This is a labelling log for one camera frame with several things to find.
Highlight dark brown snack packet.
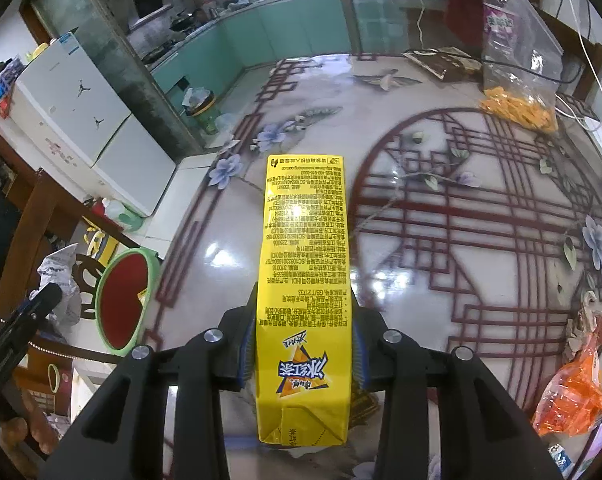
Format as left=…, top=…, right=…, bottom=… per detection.
left=403, top=47, right=482, bottom=82

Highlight white two-door refrigerator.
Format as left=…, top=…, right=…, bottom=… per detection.
left=10, top=32, right=175, bottom=217

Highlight smartphone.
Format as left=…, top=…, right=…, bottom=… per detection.
left=570, top=421, right=602, bottom=479

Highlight wooden dining chair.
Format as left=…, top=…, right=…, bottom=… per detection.
left=0, top=168, right=143, bottom=366

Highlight blue white sachet wrapper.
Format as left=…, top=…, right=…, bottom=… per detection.
left=548, top=443, right=574, bottom=479

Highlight orange plastic snack bag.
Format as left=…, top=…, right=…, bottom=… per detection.
left=532, top=316, right=602, bottom=437

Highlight yellow toy on floor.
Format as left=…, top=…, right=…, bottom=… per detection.
left=82, top=217, right=119, bottom=266

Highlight yellow tea drink carton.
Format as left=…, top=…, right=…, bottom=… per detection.
left=254, top=154, right=352, bottom=448

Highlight bag of orange snacks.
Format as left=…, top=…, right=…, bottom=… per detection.
left=480, top=0, right=563, bottom=133

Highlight left hand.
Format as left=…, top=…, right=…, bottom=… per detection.
left=0, top=390, right=58, bottom=460

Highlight purple cap plastic bottle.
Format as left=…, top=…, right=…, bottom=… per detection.
left=483, top=0, right=518, bottom=58

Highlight green red trash basin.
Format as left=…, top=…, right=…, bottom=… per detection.
left=95, top=247, right=161, bottom=356

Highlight teal kitchen cabinets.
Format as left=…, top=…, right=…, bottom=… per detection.
left=149, top=0, right=352, bottom=104

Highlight green kitchen trash bin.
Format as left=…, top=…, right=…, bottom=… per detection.
left=182, top=87, right=220, bottom=136

